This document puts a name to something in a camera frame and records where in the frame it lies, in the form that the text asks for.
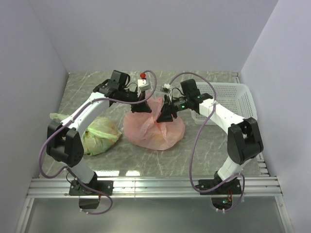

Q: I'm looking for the tied green plastic bag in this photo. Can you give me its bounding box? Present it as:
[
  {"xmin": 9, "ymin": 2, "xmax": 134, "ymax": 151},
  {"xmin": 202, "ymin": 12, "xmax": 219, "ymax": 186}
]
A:
[{"xmin": 49, "ymin": 112, "xmax": 122, "ymax": 156}]

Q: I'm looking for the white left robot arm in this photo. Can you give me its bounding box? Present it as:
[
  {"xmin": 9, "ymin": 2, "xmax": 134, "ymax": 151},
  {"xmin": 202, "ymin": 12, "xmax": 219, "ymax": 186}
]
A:
[{"xmin": 42, "ymin": 70, "xmax": 150, "ymax": 195}]

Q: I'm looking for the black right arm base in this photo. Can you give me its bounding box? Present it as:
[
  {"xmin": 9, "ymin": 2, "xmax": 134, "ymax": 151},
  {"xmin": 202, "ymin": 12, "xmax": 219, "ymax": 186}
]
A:
[{"xmin": 195, "ymin": 178, "xmax": 242, "ymax": 195}]

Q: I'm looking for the white perforated plastic basket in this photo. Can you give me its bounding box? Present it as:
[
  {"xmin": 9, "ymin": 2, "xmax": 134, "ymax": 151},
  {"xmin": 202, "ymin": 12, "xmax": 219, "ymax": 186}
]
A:
[{"xmin": 191, "ymin": 82, "xmax": 258, "ymax": 125}]

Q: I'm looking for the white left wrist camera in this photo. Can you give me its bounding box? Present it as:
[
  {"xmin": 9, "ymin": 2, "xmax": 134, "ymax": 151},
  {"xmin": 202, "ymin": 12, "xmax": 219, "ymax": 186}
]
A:
[{"xmin": 137, "ymin": 73, "xmax": 151, "ymax": 92}]

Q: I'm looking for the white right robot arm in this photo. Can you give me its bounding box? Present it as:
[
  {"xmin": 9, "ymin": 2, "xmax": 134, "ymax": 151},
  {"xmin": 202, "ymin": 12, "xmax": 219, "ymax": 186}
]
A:
[{"xmin": 157, "ymin": 79, "xmax": 264, "ymax": 194}]

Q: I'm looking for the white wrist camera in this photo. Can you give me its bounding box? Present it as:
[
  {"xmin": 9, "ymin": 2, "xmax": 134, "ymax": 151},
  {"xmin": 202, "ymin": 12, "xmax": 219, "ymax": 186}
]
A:
[
  {"xmin": 160, "ymin": 83, "xmax": 172, "ymax": 98},
  {"xmin": 137, "ymin": 73, "xmax": 151, "ymax": 92}
]

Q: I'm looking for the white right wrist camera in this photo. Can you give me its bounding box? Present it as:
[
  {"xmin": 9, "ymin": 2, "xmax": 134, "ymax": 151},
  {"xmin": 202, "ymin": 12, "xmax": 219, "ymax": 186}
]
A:
[{"xmin": 160, "ymin": 83, "xmax": 172, "ymax": 98}]

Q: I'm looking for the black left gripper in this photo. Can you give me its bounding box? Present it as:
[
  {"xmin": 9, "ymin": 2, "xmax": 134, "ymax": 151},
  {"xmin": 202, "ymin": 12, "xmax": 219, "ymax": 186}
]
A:
[{"xmin": 120, "ymin": 87, "xmax": 152, "ymax": 114}]

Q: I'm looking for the pink plastic bag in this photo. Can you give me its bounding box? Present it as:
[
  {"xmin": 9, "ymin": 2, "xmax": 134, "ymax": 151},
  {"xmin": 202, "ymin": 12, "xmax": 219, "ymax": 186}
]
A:
[{"xmin": 123, "ymin": 97, "xmax": 186, "ymax": 150}]

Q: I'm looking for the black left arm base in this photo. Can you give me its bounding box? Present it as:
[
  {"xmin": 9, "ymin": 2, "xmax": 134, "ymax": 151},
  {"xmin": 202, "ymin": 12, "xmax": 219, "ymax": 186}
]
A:
[{"xmin": 69, "ymin": 180, "xmax": 114, "ymax": 196}]

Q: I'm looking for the aluminium front rail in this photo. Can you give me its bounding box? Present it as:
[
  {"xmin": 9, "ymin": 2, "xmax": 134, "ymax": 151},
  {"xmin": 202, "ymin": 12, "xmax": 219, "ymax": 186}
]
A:
[{"xmin": 26, "ymin": 176, "xmax": 283, "ymax": 198}]

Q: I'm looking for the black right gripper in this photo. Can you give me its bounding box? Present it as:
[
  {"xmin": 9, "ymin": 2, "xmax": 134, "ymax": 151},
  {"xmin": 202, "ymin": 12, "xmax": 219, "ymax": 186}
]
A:
[{"xmin": 156, "ymin": 95, "xmax": 190, "ymax": 124}]

